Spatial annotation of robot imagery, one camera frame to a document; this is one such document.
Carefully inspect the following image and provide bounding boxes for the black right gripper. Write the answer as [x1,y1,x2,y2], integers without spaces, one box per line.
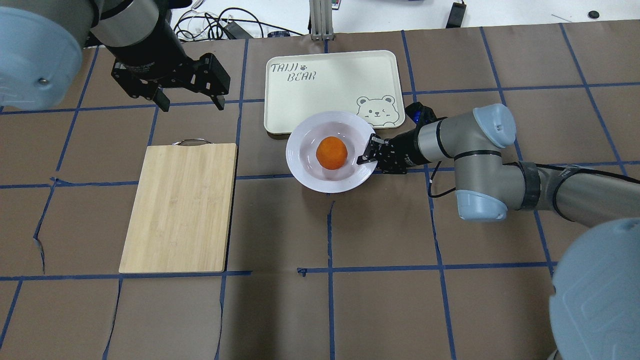
[356,102,434,174]

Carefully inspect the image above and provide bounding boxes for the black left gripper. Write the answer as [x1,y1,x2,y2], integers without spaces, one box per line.
[110,20,231,113]

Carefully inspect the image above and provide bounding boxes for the orange fruit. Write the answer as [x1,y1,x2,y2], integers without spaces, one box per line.
[315,136,348,170]

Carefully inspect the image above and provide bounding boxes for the white round plate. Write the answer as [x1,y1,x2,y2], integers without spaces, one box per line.
[285,111,377,194]

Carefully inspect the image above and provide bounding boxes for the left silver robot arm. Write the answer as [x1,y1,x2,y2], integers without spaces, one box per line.
[0,0,230,112]

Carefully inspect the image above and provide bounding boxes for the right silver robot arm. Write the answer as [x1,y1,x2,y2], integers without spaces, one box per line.
[357,102,640,360]

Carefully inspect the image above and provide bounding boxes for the cream bear tray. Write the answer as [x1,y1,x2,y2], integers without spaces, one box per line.
[263,50,405,135]

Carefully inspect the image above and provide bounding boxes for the wooden cutting board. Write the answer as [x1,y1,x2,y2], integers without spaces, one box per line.
[118,142,238,274]

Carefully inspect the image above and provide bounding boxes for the black power adapter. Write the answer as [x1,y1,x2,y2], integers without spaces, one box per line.
[445,0,467,28]

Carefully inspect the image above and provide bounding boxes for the aluminium frame post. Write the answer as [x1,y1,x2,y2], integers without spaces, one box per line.
[309,0,335,41]

